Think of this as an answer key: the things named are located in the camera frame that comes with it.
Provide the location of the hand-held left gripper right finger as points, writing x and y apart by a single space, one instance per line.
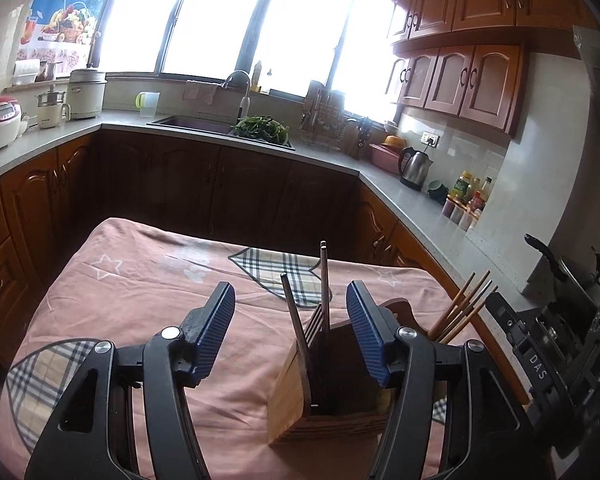
367 332

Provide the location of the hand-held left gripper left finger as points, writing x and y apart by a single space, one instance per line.
212 332

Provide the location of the bamboo utensil holder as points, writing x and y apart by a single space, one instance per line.
290 405

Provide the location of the dark brown chopstick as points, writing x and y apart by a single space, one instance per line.
324 290

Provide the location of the pink plaid heart blanket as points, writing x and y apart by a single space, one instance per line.
130 285

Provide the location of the grey kitchen countertop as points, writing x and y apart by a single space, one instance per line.
395 195

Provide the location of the wooden base cabinets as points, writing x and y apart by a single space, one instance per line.
180 190

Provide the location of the group of spice jars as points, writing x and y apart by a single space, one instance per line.
460 215

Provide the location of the dark green cup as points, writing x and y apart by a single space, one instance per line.
437 191

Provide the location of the steel electric kettle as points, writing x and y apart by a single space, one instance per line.
416 167

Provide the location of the pink plastic container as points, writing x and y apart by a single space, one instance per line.
382 160

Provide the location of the group of sauce bottles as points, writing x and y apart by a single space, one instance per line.
472 190

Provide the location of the orange bowl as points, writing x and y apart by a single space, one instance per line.
394 142

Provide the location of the kitchen sink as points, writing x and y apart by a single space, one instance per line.
190 124

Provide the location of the green leafy vegetables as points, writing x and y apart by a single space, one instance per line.
260 127

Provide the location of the metal dish rack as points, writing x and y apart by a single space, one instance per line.
322 115

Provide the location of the beige dish cloth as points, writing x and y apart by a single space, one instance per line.
200 92

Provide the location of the curved metal faucet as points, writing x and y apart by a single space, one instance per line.
244 90

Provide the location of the yellow dish soap bottle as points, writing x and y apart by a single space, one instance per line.
257 77

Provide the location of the large white rice cooker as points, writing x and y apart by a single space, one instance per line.
86 95

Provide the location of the white electric cooking pot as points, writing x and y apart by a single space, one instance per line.
52 110

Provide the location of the small metal pot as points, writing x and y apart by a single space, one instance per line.
47 71

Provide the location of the kitchen window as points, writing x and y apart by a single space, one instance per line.
220 15

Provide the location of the wooden upper cabinets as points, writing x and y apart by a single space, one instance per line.
480 35

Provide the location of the white wall socket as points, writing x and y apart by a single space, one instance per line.
431 139

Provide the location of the tropical fruit wall poster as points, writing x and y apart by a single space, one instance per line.
65 5

